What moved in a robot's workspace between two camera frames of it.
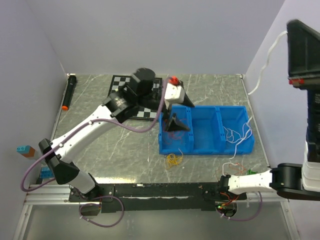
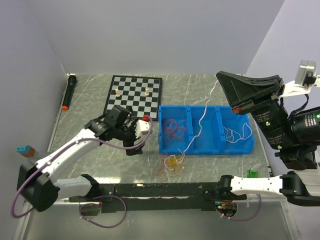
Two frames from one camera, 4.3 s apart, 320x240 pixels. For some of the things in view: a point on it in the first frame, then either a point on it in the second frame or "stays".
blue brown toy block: (26, 151) stays
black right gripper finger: (304, 56) -> (243, 92)
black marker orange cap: (69, 91) stays
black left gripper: (176, 124) -> (131, 142)
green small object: (250, 172) stays
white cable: (246, 133) -> (226, 131)
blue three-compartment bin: (213, 129) stays
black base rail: (162, 197) stays
